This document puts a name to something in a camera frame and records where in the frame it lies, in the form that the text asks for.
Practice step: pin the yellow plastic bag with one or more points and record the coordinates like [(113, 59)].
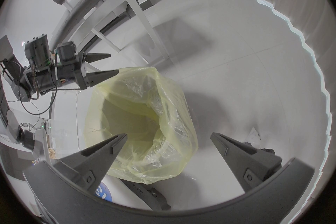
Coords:
[(170, 112)]

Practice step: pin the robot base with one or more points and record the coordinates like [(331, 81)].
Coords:
[(118, 191)]

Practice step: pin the black plastic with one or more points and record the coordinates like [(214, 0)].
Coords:
[(267, 150)]

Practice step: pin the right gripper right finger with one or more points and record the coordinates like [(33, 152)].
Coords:
[(249, 165)]

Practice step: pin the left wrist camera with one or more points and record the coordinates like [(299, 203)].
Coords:
[(65, 52)]

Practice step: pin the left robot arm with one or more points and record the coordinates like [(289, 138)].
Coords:
[(36, 52)]

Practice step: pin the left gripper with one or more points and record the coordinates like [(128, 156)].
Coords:
[(65, 74)]

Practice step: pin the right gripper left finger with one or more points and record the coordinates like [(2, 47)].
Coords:
[(91, 165)]

